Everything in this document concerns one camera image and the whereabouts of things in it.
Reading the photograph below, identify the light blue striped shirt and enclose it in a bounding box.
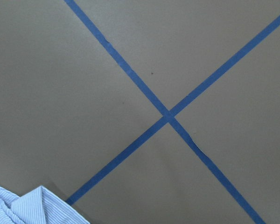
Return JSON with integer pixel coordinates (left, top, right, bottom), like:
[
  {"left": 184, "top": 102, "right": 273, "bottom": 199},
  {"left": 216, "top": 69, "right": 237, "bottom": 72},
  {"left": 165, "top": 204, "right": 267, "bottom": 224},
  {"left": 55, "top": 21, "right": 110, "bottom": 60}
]
[{"left": 0, "top": 185, "right": 89, "bottom": 224}]

